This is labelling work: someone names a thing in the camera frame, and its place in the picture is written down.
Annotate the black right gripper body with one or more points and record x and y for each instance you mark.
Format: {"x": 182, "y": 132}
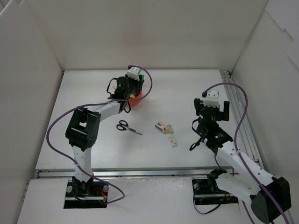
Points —
{"x": 225, "y": 110}

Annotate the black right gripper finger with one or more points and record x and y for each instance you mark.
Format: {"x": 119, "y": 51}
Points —
{"x": 225, "y": 112}
{"x": 198, "y": 105}

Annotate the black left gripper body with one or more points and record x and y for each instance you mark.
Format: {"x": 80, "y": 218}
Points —
{"x": 139, "y": 83}

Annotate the green cap black highlighter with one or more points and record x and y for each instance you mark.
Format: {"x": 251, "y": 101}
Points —
{"x": 141, "y": 81}

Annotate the black handled scissors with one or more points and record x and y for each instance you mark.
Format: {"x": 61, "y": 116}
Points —
{"x": 123, "y": 126}

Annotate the white staple box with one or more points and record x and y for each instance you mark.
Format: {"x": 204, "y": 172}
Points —
{"x": 172, "y": 141}

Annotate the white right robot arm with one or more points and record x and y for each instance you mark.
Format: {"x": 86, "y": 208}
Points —
{"x": 268, "y": 197}

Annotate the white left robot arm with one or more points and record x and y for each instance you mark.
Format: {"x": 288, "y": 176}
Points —
{"x": 82, "y": 130}

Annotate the orange round pen holder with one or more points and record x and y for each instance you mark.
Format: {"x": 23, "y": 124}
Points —
{"x": 135, "y": 101}

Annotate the dirty white eraser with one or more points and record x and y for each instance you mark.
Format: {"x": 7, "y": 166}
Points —
{"x": 170, "y": 129}

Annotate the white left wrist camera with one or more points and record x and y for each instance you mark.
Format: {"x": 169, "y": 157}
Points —
{"x": 133, "y": 73}

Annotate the aluminium right side rail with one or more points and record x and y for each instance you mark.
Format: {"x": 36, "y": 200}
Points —
{"x": 245, "y": 138}

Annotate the aluminium rail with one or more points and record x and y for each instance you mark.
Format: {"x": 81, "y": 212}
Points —
{"x": 245, "y": 138}
{"x": 149, "y": 173}

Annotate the aluminium front rail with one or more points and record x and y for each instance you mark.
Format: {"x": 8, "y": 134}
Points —
{"x": 149, "y": 173}

